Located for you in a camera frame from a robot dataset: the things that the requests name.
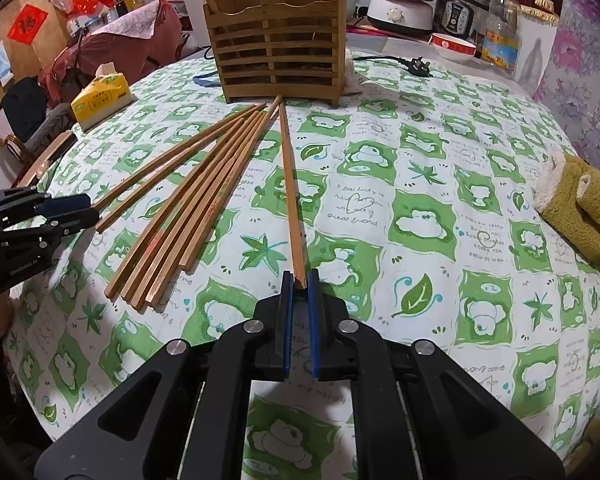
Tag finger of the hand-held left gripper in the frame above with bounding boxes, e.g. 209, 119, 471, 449
0, 208, 101, 256
0, 186, 92, 221

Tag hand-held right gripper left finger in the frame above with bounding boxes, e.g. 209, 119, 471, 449
34, 270, 295, 480

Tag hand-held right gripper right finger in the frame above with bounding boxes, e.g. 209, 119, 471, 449
308, 270, 566, 480

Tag pile of chopsticks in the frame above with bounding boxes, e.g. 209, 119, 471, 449
92, 94, 284, 311

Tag slatted wooden utensil holder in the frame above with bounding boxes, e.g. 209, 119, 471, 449
203, 0, 348, 107

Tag wooden chair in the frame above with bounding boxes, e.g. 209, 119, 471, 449
0, 130, 79, 187

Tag black clothing pile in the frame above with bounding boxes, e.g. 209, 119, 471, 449
0, 77, 49, 142

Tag yellow sponge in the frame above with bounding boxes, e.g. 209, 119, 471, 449
71, 62, 132, 128

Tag green white printed tablecloth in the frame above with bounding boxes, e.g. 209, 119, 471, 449
2, 54, 600, 480

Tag blue face masks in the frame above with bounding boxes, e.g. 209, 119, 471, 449
0, 42, 16, 87

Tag red cloth covered table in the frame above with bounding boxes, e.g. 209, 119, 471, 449
40, 0, 193, 106

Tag red diamond paper decoration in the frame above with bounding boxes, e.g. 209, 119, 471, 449
7, 4, 49, 44

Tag small white cloth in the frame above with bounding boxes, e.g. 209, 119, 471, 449
344, 50, 367, 97

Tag olive green towel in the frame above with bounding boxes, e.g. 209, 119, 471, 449
532, 152, 600, 295

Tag red white bowl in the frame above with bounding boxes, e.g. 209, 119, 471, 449
428, 32, 477, 64

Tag clear plastic oil bottle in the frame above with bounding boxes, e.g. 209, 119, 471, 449
481, 0, 523, 74

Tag black silver pressure cooker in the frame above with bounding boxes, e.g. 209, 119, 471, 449
434, 0, 496, 47

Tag floral plastic sheet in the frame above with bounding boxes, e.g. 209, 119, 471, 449
515, 0, 600, 181

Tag black power plug cable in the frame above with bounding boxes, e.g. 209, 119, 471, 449
350, 55, 433, 79

